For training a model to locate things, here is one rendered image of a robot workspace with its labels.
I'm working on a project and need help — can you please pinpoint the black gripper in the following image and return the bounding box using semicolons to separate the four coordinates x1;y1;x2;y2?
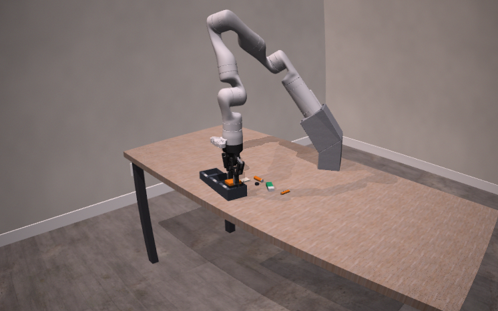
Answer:
222;143;245;185

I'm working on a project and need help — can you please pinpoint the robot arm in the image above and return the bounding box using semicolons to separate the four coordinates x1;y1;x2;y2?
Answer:
206;10;322;148

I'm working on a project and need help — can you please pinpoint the green and white eraser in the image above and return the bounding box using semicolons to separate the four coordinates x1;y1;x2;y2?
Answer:
266;182;274;192

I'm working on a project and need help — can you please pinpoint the dark grey three-compartment bin rack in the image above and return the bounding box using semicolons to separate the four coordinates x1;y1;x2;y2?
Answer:
200;168;247;201

